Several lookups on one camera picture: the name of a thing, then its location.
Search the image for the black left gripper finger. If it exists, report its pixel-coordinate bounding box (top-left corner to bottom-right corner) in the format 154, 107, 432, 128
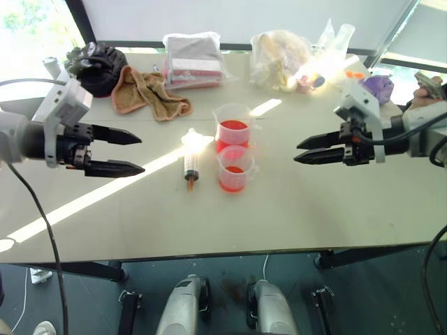
84, 159, 146, 179
91, 125, 142, 146

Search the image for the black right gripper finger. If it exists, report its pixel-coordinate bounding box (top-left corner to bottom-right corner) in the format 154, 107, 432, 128
296, 130, 346, 151
293, 147, 346, 166

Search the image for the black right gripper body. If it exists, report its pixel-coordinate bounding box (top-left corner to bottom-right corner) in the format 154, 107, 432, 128
338, 119, 376, 167

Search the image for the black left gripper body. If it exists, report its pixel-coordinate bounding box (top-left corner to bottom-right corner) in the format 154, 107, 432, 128
54, 123, 95, 172

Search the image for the clear plastic syringe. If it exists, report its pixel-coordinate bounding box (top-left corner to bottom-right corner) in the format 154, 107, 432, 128
180, 128, 215, 194

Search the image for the small beaker red liquid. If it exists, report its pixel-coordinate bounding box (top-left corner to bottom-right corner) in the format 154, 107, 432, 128
216, 144, 260, 193

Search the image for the large beaker red liquid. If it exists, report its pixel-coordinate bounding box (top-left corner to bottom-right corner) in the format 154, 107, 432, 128
212, 103, 262, 155

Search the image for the bystander bare hand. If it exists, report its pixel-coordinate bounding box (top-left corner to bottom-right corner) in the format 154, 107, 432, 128
413, 77, 447, 108

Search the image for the tan crumpled towel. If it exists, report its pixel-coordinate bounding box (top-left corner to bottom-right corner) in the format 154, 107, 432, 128
111, 65, 194, 123

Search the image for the small blue yellow toy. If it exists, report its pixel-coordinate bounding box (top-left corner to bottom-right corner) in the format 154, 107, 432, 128
296, 71, 326, 94

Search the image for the black crumpled cloth bag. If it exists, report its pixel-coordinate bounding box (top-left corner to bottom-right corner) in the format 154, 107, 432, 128
65, 41, 129, 99

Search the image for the purple crumpled bag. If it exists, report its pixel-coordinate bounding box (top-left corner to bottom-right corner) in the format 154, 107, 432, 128
359, 74, 395, 106

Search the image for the clear bag with flask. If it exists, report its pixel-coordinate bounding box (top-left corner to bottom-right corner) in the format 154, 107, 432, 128
315, 18, 357, 89

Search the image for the plastic bag of yellow items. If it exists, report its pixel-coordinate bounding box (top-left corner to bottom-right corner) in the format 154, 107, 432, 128
249, 29, 312, 93

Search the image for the grey handheld phone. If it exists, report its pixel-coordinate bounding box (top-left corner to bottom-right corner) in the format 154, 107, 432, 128
413, 70, 444, 99

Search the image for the plastic bag of folded cloths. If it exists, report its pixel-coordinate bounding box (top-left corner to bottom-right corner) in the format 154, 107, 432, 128
161, 31, 234, 91

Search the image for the small white floor box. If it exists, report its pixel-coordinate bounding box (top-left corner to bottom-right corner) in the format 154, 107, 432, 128
29, 267, 54, 285

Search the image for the black floor stand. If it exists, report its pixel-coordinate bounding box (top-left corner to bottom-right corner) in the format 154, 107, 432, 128
311, 285, 339, 335
117, 289, 145, 335

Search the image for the silver rounded robot leg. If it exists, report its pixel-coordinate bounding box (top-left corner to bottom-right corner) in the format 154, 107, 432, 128
154, 274, 212, 335
245, 278, 300, 335

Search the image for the white shoe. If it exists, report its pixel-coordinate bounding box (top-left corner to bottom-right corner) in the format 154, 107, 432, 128
32, 320, 57, 335

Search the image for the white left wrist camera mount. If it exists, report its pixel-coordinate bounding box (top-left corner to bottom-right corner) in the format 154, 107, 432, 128
33, 77, 94, 169

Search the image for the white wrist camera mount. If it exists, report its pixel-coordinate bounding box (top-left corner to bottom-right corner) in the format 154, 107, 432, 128
333, 82, 387, 164
33, 77, 94, 169

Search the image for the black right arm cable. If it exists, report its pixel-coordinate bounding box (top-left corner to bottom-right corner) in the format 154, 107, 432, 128
351, 110, 447, 335

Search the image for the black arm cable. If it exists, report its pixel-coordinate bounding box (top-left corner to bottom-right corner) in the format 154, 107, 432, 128
0, 78, 70, 335
351, 110, 447, 335

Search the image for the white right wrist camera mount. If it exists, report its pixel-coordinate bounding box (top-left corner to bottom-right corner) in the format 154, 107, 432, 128
333, 82, 387, 164

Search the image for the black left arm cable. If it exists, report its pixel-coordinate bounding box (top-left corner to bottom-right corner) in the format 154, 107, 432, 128
0, 78, 70, 335

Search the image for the black table frame bar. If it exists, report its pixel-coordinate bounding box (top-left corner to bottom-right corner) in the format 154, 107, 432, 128
315, 243, 438, 270
0, 260, 126, 283

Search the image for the black window frame post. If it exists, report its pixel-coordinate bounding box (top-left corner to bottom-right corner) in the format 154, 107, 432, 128
65, 0, 97, 45
369, 0, 426, 69

